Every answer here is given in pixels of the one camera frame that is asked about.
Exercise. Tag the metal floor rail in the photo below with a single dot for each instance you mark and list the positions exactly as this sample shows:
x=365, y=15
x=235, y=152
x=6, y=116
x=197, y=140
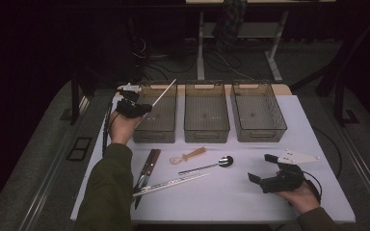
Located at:
x=366, y=173
x=41, y=199

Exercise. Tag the person's right hand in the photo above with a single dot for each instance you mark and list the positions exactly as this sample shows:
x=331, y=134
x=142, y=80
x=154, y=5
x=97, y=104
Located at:
x=302, y=199

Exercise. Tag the translucent grey bin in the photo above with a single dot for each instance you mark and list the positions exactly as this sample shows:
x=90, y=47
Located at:
x=205, y=112
x=257, y=106
x=160, y=128

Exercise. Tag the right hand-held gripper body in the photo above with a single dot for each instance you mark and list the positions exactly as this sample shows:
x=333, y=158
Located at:
x=285, y=179

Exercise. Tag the person's left hand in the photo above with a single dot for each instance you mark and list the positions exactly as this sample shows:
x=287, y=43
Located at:
x=122, y=128

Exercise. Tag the desk with white legs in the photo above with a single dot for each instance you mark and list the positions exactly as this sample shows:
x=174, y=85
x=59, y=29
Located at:
x=200, y=48

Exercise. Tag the white chopstick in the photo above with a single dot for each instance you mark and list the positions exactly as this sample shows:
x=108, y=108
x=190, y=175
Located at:
x=165, y=93

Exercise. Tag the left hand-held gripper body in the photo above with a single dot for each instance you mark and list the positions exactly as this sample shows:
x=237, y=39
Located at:
x=130, y=107

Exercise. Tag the metal spoon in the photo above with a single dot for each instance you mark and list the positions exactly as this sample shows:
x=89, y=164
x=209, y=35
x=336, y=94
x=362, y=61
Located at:
x=225, y=161

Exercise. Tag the dark hanging cloth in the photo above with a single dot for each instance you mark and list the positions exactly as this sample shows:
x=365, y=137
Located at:
x=229, y=22

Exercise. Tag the silver tongs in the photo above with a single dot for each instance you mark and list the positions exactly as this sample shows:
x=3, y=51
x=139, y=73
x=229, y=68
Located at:
x=138, y=193

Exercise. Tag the black metal stand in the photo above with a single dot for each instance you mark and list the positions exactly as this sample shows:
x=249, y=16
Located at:
x=339, y=102
x=74, y=106

